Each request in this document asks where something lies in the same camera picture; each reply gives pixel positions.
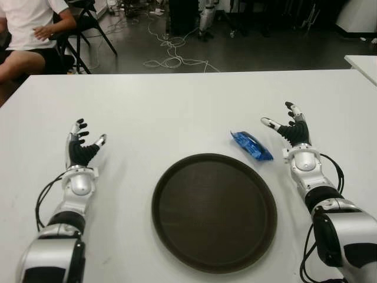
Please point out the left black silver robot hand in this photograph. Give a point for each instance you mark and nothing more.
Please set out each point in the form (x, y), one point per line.
(79, 151)

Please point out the white side table corner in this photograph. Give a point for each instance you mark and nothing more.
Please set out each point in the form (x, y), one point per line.
(365, 66)

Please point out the round dark brown tray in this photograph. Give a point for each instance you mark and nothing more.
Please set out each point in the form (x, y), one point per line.
(215, 212)

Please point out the blue Oreo cookie packet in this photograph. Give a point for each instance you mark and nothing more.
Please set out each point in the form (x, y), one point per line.
(250, 146)

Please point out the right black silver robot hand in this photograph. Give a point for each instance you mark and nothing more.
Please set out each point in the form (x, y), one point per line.
(296, 132)

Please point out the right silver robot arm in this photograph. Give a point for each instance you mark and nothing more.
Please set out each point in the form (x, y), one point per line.
(347, 230)

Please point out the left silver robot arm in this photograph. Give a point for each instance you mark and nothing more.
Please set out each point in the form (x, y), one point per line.
(53, 256)

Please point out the silver humanoid robot leg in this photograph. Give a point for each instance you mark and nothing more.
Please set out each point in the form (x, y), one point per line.
(206, 17)

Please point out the black folding chair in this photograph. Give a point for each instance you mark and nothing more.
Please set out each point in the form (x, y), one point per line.
(85, 20)

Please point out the seated person in white shirt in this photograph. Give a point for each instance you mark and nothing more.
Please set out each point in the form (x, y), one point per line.
(26, 23)

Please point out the white cabinet with black base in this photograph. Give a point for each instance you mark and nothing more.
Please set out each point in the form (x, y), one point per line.
(359, 14)

